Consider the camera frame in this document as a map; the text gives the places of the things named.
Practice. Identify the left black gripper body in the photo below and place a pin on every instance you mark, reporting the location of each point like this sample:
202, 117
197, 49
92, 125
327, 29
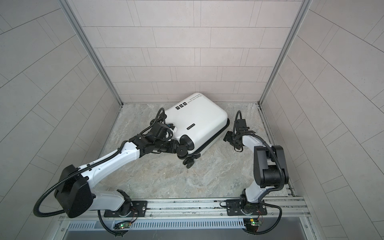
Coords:
165, 146

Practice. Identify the left green circuit board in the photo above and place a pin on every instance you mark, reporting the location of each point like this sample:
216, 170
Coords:
122, 225

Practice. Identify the aluminium mounting rail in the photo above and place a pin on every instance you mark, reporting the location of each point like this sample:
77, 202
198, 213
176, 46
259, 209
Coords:
203, 208

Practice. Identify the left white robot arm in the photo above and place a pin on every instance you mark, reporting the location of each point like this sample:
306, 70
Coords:
76, 194

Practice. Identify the right green circuit board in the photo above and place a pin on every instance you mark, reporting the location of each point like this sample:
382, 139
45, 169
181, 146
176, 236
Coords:
252, 225

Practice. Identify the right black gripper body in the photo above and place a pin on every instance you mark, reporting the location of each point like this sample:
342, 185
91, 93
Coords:
233, 138

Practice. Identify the black suitcase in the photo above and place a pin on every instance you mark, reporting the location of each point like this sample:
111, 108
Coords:
199, 123

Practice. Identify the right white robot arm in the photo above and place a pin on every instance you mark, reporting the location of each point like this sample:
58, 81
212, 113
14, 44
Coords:
269, 167

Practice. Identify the green circuit board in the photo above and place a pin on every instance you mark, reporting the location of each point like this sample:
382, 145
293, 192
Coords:
252, 225
122, 225

